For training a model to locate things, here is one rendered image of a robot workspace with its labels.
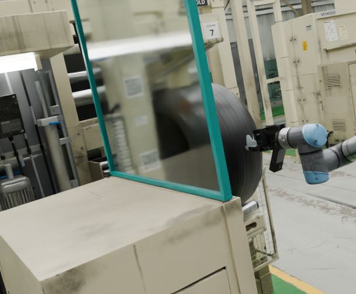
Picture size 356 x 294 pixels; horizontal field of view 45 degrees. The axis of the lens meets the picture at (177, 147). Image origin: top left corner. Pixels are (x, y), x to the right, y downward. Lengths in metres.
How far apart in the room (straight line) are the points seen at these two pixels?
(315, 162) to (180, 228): 0.73
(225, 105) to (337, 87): 4.76
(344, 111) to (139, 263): 5.75
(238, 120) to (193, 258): 0.95
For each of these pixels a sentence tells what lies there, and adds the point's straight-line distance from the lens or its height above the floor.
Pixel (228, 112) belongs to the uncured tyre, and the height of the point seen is 1.34.
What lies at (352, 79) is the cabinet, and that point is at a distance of 6.26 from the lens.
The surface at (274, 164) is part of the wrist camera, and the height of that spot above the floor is 1.15.
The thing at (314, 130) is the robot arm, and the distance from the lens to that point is 1.38.
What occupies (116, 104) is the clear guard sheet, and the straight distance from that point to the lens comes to 1.15.
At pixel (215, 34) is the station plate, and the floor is 1.68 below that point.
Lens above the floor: 1.52
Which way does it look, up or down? 10 degrees down
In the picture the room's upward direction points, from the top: 11 degrees counter-clockwise
